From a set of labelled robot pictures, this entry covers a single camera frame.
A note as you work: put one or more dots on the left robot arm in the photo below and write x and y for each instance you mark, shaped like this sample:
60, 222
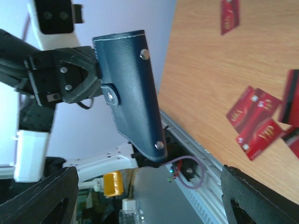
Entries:
35, 123

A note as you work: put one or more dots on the aluminium rail frame front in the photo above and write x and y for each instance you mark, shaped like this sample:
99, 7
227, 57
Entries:
213, 166

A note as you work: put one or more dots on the grey slotted cable duct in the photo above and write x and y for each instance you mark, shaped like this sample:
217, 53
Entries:
202, 206

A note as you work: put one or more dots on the left controller board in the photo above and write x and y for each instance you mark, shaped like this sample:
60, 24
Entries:
175, 172

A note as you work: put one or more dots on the red card far left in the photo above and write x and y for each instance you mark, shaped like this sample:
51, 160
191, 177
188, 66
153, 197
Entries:
230, 15

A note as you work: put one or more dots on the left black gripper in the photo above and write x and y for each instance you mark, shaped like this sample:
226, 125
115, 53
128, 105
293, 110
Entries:
75, 78

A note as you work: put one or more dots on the clear plastic bottle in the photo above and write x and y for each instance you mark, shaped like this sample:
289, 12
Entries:
130, 214

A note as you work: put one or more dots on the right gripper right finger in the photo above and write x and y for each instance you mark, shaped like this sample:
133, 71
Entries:
247, 201

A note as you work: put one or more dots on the red VIP card bottom left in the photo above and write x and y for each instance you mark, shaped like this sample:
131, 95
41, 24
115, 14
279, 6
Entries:
242, 110

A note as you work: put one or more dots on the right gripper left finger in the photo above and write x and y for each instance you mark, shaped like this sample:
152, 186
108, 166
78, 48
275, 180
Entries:
51, 201

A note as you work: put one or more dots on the yellow capacitor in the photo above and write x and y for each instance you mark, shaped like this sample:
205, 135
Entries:
113, 184

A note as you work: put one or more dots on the blue leather card holder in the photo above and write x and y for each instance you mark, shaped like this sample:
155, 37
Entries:
128, 87

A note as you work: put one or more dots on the dark red stripe card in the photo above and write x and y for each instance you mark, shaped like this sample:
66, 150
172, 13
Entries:
289, 113

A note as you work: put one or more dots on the red vip card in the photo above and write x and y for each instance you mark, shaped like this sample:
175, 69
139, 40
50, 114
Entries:
242, 110
254, 140

